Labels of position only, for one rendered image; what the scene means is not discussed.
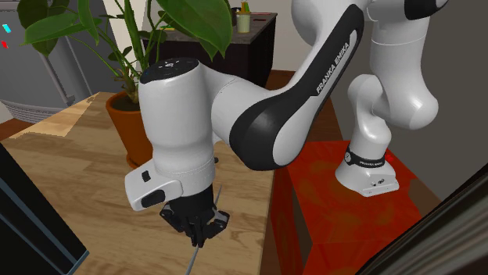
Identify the dark cabinet with pencil cup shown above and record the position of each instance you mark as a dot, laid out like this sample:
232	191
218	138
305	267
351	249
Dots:
251	57

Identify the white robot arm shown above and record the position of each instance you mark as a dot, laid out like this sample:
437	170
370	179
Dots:
179	114

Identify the black flat panel blue edge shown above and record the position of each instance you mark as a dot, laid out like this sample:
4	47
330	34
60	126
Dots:
26	228

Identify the dark brown wooden frame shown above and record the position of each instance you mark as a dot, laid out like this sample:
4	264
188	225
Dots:
450	236

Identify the green plant in orange pot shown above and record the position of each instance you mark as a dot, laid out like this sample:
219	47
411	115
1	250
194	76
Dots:
127	125

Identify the grey refrigerator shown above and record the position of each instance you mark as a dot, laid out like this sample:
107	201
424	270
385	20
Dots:
23	76

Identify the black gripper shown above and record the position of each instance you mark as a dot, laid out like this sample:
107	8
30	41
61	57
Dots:
192	207

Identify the red robot stand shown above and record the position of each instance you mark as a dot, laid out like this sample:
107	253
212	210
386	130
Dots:
328	213

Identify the thin grey pointed utensil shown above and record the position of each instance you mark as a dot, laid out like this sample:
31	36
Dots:
193	259

